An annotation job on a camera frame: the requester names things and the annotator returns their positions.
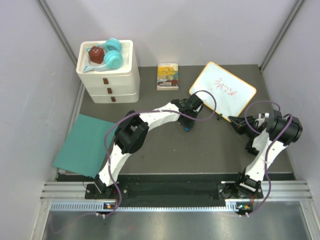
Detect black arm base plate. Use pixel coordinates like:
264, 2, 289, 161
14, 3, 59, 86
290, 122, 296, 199
85, 180, 263, 204

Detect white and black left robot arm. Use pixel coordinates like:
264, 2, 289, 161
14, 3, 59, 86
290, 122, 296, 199
94, 94, 204, 199

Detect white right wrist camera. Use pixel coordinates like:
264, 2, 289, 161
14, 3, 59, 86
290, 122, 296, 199
257, 112, 270, 124

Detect teal cat-ear headphones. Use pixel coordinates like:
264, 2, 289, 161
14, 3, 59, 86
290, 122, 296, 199
83, 38, 123, 73

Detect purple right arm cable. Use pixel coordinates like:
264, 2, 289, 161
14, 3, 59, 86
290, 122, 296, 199
239, 99, 296, 218

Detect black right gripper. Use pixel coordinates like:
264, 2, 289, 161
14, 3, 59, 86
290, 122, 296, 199
228, 115, 258, 139

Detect grey slotted cable duct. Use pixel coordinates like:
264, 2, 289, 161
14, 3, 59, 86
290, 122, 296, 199
50, 201, 251, 213

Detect dark red plush cube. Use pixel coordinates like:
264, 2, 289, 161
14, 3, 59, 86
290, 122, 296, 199
88, 46, 105, 64

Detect yellow illustrated book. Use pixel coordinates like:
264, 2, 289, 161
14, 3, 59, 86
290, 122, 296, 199
156, 63, 179, 91

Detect whiteboard with orange frame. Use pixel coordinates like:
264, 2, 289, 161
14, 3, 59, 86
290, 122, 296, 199
189, 61, 257, 121

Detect white three-drawer storage unit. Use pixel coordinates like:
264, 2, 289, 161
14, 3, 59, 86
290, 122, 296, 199
76, 40, 140, 104

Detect teal paper sheet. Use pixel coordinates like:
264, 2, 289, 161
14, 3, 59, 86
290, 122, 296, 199
53, 114, 115, 178

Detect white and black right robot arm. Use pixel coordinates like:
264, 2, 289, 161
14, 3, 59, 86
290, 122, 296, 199
228, 110, 303, 198

